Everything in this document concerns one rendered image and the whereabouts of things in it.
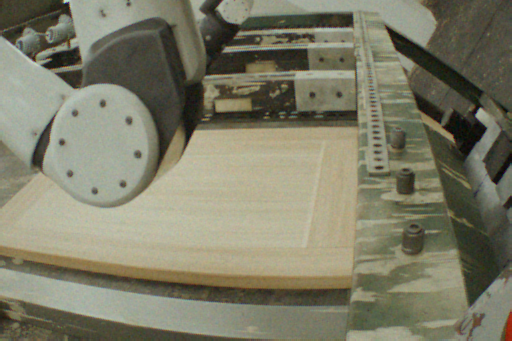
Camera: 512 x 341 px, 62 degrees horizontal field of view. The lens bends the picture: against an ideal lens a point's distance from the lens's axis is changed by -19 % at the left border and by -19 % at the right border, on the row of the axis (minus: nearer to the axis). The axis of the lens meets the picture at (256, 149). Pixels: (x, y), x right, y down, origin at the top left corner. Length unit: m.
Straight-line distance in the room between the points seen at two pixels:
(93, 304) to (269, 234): 0.25
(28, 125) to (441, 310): 0.37
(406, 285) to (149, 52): 0.31
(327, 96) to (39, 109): 0.77
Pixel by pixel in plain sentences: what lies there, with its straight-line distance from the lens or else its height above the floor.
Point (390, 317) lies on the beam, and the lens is 0.44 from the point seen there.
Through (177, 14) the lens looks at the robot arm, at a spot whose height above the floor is 1.14.
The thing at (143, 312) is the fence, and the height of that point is 1.07.
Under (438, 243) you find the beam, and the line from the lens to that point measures 0.53.
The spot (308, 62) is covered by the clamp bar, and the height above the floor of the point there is 1.01.
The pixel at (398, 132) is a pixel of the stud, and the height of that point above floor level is 0.87.
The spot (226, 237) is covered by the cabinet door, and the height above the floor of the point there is 1.02.
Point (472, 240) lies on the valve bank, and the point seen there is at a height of 0.78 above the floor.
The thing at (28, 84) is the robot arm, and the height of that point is 1.22.
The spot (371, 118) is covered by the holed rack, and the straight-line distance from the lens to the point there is 0.85.
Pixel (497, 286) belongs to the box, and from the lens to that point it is 0.22.
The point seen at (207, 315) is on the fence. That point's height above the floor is 1.01.
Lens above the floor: 1.06
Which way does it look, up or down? 2 degrees down
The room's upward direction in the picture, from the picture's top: 62 degrees counter-clockwise
